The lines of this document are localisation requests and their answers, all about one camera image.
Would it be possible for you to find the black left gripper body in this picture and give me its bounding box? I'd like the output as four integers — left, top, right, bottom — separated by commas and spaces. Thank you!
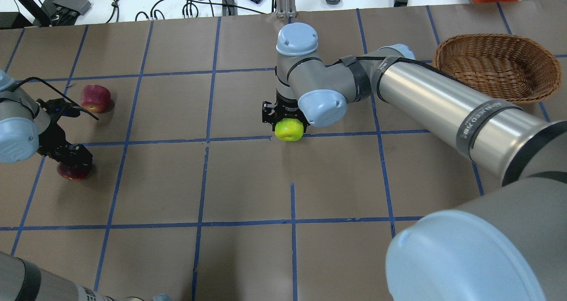
36, 98, 93, 169

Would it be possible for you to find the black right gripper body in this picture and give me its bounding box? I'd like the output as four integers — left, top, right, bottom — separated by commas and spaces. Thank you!
261, 98, 310, 126

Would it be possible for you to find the green apple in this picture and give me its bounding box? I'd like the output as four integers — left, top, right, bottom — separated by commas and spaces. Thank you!
275, 118, 304, 142

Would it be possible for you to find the dark red apple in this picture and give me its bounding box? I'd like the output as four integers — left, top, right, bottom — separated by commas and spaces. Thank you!
57, 162, 93, 181

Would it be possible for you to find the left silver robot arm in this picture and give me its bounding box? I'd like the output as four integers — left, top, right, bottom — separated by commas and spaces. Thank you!
0, 70, 98, 172

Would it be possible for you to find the wicker basket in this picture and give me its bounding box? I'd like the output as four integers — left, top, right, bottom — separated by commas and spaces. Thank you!
432, 34, 563, 105

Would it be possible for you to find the bright red apple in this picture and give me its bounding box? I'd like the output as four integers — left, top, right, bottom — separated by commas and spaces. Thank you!
81, 84, 112, 113

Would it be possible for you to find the grey usb hub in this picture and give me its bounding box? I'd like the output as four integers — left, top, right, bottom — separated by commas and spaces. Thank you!
41, 0, 92, 26

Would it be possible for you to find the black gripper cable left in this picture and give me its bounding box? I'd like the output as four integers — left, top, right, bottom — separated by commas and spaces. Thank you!
9, 76, 100, 121

